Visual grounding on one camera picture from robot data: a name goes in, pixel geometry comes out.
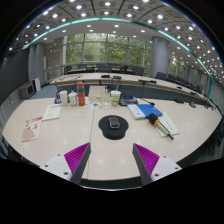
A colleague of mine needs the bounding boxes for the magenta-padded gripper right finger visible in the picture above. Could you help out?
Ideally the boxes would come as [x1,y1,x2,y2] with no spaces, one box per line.
[132,142,183,186]

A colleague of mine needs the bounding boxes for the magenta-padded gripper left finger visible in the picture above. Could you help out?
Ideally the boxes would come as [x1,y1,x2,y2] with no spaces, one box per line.
[39,142,92,186]

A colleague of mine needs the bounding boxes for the black computer mouse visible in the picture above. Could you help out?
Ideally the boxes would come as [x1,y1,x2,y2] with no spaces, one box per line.
[108,116,121,130]

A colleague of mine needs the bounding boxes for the black mouse pad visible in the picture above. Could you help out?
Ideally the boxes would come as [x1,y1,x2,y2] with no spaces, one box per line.
[98,114,130,141]

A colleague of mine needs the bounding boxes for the white paper leaflet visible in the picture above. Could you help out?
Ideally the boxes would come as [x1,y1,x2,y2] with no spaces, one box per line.
[155,111,180,138]

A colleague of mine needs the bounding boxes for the red and white brochure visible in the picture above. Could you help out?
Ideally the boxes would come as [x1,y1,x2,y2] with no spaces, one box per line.
[21,115,44,143]

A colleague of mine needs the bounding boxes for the white paper booklet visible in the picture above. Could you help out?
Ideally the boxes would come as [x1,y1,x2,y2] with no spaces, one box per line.
[41,104,63,122]

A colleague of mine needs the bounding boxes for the blue book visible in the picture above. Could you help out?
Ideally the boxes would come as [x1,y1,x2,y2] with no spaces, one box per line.
[127,103,164,120]

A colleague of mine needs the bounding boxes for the colourful sticker sheet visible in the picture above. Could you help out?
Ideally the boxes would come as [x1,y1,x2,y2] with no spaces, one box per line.
[84,101,109,111]

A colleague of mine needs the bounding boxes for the white lidded mug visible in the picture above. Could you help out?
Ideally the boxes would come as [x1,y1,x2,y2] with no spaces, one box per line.
[67,91,78,107]

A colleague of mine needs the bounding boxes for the tall white paper cup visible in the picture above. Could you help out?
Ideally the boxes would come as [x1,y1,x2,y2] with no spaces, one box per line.
[59,90,69,107]

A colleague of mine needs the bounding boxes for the grey conference gooseneck microphone unit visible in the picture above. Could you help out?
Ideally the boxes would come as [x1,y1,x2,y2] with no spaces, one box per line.
[118,94,156,107]

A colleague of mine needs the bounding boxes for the red thermos bottle, green band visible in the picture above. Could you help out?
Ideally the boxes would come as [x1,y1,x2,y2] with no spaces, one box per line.
[76,81,86,107]

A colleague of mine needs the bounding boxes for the beige cardboard box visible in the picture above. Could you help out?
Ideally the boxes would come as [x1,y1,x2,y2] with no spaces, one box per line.
[88,85,111,103]

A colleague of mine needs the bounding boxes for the green-printed paper drink cup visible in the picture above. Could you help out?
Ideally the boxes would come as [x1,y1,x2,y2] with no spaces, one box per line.
[110,83,122,107]

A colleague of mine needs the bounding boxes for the grey box monitor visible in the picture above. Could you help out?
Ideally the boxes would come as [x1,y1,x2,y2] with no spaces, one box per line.
[19,83,35,100]

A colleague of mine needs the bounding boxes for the long curved conference table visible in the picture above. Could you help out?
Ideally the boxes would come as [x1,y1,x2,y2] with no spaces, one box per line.
[49,72,214,109]

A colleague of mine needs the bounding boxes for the white floor appliance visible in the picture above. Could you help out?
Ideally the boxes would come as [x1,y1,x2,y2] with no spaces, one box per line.
[32,76,42,93]

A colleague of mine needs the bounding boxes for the dark office chairs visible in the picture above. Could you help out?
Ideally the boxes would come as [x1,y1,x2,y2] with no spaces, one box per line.
[63,63,208,94]

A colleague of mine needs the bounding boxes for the ceiling lights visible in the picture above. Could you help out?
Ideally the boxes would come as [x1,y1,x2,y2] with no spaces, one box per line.
[8,0,224,84]

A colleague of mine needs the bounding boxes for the black handheld microphone, orange ring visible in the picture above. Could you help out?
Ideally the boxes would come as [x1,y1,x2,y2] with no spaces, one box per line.
[147,112,175,141]

